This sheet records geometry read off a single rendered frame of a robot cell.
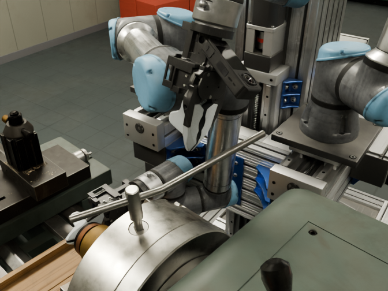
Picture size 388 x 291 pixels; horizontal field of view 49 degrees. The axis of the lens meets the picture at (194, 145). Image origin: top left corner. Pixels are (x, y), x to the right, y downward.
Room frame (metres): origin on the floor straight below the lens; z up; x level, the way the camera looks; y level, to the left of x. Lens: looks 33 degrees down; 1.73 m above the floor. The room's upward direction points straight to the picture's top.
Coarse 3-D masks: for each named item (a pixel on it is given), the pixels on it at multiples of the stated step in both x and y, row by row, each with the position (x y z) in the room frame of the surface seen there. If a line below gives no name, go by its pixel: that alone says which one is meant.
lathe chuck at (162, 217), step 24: (144, 216) 0.54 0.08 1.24; (168, 216) 0.55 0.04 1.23; (192, 216) 0.57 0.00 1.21; (96, 240) 0.50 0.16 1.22; (120, 240) 0.49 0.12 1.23; (144, 240) 0.48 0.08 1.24; (96, 264) 0.46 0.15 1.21; (120, 264) 0.45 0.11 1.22; (72, 288) 0.45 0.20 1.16; (96, 288) 0.43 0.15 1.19
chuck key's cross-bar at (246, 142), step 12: (264, 132) 0.59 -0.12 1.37; (240, 144) 0.58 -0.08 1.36; (216, 156) 0.56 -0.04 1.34; (228, 156) 0.57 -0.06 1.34; (192, 168) 0.55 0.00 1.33; (204, 168) 0.55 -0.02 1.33; (180, 180) 0.53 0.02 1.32; (144, 192) 0.52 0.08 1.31; (156, 192) 0.52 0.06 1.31; (108, 204) 0.49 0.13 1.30; (120, 204) 0.49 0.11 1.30; (72, 216) 0.47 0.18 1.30; (84, 216) 0.47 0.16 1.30
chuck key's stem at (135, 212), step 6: (132, 186) 0.51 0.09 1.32; (126, 192) 0.50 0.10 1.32; (132, 192) 0.50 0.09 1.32; (138, 192) 0.50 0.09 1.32; (126, 198) 0.50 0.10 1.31; (132, 198) 0.50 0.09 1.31; (138, 198) 0.50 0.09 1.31; (132, 204) 0.50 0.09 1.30; (138, 204) 0.50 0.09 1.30; (132, 210) 0.50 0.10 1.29; (138, 210) 0.50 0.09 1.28; (132, 216) 0.50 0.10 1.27; (138, 216) 0.50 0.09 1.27; (138, 222) 0.51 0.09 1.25; (138, 228) 0.51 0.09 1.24
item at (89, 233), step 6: (90, 222) 0.66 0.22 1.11; (96, 222) 0.67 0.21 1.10; (84, 228) 0.64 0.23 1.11; (90, 228) 0.64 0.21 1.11; (96, 228) 0.63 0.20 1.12; (102, 228) 0.64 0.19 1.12; (78, 234) 0.63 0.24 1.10; (84, 234) 0.63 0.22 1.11; (90, 234) 0.62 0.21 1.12; (96, 234) 0.62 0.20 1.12; (78, 240) 0.62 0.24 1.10; (84, 240) 0.61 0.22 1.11; (90, 240) 0.61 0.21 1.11; (78, 246) 0.61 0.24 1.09; (84, 246) 0.60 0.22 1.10; (90, 246) 0.59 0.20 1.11; (78, 252) 0.61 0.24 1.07; (84, 252) 0.59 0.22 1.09
